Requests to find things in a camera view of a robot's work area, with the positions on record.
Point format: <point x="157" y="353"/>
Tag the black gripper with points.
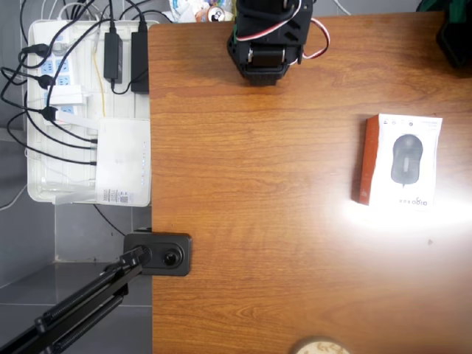
<point x="266" y="57"/>

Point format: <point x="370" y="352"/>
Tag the orange white mouse box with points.
<point x="405" y="162"/>

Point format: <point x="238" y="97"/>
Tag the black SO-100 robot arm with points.
<point x="273" y="22"/>

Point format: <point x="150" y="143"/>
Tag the black perforated arm base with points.
<point x="457" y="40"/>

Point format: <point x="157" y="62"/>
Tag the silver soda can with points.
<point x="216" y="14"/>

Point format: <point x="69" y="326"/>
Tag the white plastic bag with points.
<point x="184" y="11"/>

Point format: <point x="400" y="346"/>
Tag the wide black power adapter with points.
<point x="140" y="62"/>

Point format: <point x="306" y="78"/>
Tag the slim black power adapter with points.
<point x="113" y="55"/>

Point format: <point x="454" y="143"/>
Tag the white router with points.
<point x="121" y="162"/>

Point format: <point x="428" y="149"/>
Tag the clear tray with power strips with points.
<point x="85" y="110"/>

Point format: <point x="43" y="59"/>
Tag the dark green clamp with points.
<point x="431" y="4"/>

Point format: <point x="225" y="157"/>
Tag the black desk clamp stand base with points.
<point x="177" y="254"/>

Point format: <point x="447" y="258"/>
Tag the white charger plug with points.
<point x="66" y="95"/>

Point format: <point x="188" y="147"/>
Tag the white power strip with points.
<point x="60" y="68"/>

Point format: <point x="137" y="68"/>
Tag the round wooden coaster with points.
<point x="321" y="346"/>

